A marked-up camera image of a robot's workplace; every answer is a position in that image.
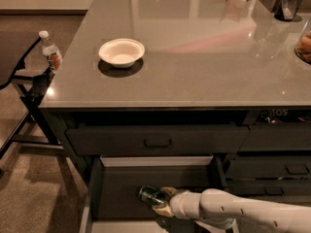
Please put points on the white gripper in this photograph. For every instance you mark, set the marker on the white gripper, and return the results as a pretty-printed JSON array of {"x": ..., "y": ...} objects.
[{"x": 179, "y": 203}]

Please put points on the green soda can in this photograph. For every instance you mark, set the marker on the green soda can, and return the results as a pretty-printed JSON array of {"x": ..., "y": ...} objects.
[{"x": 151, "y": 195}]

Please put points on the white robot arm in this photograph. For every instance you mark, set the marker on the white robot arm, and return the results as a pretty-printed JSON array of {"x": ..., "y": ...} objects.
[{"x": 220, "y": 209}]

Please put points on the open middle drawer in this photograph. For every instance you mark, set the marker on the open middle drawer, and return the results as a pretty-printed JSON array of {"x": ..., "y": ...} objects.
[{"x": 112, "y": 204}]

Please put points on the right bottom drawer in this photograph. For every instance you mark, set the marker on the right bottom drawer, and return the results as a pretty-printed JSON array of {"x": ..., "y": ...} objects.
[{"x": 269, "y": 188}]

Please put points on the closed top drawer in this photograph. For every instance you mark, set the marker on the closed top drawer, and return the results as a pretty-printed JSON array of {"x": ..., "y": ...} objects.
[{"x": 156, "y": 140}]

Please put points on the right middle drawer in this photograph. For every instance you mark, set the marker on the right middle drawer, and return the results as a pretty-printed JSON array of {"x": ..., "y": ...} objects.
[{"x": 271, "y": 167}]

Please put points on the dark counter cabinet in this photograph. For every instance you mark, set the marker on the dark counter cabinet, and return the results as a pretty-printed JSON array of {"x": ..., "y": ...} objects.
[{"x": 204, "y": 64}]

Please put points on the right top drawer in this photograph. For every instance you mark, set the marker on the right top drawer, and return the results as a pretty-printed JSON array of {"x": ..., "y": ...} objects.
[{"x": 279, "y": 129}]

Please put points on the white paper bowl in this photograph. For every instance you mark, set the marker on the white paper bowl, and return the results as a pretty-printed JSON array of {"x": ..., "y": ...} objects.
[{"x": 121, "y": 53}]

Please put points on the clear plastic water bottle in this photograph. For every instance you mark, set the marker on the clear plastic water bottle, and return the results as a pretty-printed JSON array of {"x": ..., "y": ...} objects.
[{"x": 50, "y": 50}]

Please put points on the glass snack jar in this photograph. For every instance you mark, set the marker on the glass snack jar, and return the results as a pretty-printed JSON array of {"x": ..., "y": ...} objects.
[{"x": 303, "y": 46}]

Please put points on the dark chair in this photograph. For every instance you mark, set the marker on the dark chair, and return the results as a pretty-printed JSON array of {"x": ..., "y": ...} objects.
[{"x": 14, "y": 47}]

